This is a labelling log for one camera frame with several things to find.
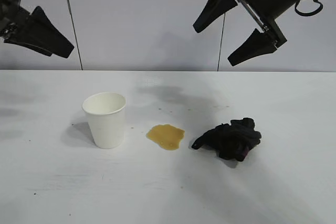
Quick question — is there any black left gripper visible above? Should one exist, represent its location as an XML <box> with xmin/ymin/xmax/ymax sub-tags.
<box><xmin>0</xmin><ymin>0</ymin><xmax>76</xmax><ymax>59</ymax></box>

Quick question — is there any white paper cup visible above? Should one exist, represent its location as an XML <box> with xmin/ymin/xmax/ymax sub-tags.
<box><xmin>81</xmin><ymin>92</ymin><xmax>127</xmax><ymax>150</ymax></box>

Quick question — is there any black cloth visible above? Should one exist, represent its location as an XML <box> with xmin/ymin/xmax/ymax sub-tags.
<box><xmin>191</xmin><ymin>116</ymin><xmax>263</xmax><ymax>162</ymax></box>

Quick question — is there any brown liquid spill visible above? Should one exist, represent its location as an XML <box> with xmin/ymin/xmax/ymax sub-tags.
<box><xmin>145</xmin><ymin>124</ymin><xmax>186</xmax><ymax>152</ymax></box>

